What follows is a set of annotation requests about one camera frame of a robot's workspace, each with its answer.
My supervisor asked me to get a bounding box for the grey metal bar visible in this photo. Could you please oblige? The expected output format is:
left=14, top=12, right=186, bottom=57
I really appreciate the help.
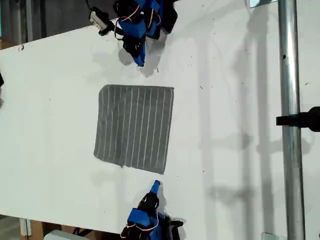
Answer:
left=24, top=0, right=34, bottom=42

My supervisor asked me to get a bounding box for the white table leg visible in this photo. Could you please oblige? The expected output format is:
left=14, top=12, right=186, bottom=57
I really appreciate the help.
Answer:
left=19, top=217, right=32, bottom=237

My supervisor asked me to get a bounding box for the small brown cardboard box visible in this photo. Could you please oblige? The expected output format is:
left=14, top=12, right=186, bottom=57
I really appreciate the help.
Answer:
left=0, top=38, right=20, bottom=51

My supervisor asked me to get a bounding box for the white plastic object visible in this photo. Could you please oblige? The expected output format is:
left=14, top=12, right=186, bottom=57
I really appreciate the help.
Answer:
left=43, top=229, right=83, bottom=240

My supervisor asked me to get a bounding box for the black camera box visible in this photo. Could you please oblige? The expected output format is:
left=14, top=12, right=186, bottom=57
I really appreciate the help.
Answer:
left=88, top=6, right=111, bottom=36
left=166, top=217, right=185, bottom=228

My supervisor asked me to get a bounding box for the large brown cardboard box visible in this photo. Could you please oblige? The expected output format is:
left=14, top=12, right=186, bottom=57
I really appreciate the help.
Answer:
left=29, top=221, right=121, bottom=240

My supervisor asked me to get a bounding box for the steel post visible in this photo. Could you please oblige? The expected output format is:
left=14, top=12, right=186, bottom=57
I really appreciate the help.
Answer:
left=277, top=0, right=307, bottom=240

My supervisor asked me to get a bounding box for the grey white-striped towel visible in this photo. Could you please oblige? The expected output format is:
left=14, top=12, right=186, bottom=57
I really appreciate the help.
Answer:
left=93, top=84, right=175, bottom=175

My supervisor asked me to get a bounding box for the black post clamp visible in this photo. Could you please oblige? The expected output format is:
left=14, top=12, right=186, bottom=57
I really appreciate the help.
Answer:
left=275, top=106, right=320, bottom=133

